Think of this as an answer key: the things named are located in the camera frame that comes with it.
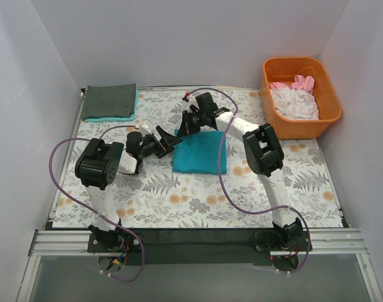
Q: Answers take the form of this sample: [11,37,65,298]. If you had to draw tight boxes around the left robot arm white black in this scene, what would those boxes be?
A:
[74,126,183,252]

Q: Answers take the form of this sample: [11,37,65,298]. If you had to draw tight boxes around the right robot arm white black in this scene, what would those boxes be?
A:
[177,89,307,250]

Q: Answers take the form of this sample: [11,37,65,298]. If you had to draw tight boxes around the floral patterned table mat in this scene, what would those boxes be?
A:
[53,90,343,228]

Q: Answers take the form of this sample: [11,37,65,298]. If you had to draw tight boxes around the folded dark grey t shirt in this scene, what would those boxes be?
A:
[81,84,137,120]

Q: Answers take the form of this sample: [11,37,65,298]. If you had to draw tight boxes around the orange plastic basket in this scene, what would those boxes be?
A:
[260,57,342,140]

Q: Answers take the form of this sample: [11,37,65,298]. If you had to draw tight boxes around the white garment in basket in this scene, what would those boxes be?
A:
[270,88,319,120]

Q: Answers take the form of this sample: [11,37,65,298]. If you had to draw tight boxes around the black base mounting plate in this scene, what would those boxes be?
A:
[87,226,312,266]

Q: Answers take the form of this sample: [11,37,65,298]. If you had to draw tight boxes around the pink garment in basket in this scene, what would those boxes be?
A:
[270,75,315,94]

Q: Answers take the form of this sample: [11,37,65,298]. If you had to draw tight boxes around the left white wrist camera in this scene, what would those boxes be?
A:
[136,120,152,136]

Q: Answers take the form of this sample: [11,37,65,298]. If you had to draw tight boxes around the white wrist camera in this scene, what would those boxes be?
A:
[181,92,199,113]
[136,120,152,136]

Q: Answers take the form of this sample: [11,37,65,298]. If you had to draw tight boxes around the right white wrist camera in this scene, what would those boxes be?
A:
[181,92,199,113]

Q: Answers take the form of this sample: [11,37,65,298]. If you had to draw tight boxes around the aluminium frame rail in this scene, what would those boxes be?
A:
[29,228,368,255]

